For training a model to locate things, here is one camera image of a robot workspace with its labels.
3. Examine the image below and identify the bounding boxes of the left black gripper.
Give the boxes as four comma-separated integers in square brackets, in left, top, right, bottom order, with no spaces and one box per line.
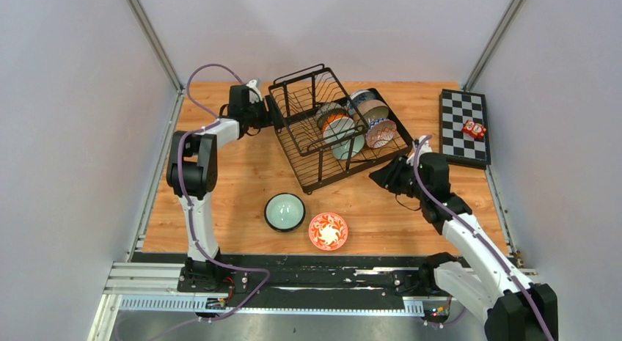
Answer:
[244,95,284,131]

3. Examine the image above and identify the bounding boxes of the pale green bowl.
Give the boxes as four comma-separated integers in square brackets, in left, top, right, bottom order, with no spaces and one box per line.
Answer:
[332,135,365,161]

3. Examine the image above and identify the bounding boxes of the white orange bowl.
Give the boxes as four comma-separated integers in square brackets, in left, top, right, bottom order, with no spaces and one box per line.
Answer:
[322,114,356,144]

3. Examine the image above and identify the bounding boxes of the red floral small bowl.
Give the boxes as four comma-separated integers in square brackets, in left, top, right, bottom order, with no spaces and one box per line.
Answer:
[308,212,349,252]

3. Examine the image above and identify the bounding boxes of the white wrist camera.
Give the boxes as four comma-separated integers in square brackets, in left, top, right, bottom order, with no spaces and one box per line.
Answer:
[406,135,433,166]
[245,79,263,103]

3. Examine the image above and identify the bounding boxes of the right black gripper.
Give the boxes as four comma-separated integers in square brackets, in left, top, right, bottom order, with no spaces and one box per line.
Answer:
[369,153,429,202]

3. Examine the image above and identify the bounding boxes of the brown cream glazed bowl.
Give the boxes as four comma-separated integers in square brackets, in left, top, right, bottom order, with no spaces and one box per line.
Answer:
[353,100,389,131]

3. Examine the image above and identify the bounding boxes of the small red toy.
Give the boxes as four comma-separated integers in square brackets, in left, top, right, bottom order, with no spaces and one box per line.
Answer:
[461,120,487,140]

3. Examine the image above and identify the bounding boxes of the blue floral bowl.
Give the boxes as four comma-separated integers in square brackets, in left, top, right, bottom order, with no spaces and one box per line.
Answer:
[346,89,376,115]

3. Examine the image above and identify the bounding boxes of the black cream patterned bowl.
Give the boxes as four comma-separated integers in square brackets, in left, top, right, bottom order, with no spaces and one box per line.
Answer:
[315,102,346,128]

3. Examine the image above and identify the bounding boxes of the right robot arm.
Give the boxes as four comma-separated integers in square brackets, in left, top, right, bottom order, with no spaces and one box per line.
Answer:
[370,153,559,340]

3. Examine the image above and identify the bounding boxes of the black celadon bowl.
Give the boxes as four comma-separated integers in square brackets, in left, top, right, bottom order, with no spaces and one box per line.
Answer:
[263,193,307,232]

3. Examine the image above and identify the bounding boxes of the black white checkerboard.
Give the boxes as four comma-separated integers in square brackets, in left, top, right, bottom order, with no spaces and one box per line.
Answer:
[439,89,491,169]

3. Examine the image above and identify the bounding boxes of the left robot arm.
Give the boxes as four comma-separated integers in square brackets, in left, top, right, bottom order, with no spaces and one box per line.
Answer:
[166,79,270,292]

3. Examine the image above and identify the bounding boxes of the red patterned bowl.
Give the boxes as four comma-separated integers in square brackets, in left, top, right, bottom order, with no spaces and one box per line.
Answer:
[365,118,397,149]

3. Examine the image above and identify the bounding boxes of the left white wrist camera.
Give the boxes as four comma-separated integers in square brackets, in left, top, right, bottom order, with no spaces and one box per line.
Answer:
[245,79,263,103]

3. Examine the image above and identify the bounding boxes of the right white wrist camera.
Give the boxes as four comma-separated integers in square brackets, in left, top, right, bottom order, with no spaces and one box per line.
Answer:
[406,135,433,166]

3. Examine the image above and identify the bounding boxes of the black wire dish rack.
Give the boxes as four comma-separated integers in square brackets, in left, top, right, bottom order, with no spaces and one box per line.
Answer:
[266,64,412,194]

